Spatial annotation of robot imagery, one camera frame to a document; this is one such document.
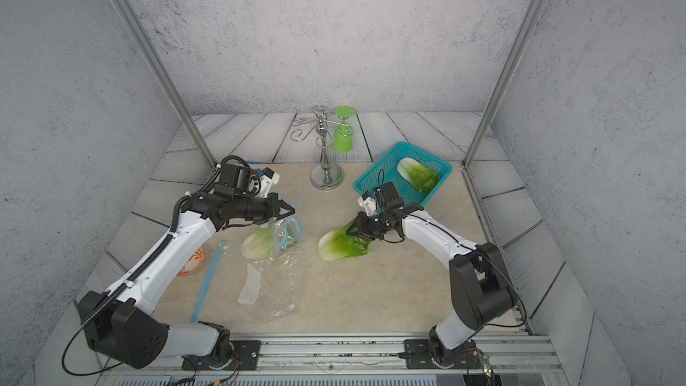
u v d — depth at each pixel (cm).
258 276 87
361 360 73
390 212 66
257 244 88
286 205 74
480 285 45
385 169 112
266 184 71
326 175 115
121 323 39
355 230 83
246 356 73
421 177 104
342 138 107
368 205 82
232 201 59
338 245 84
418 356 72
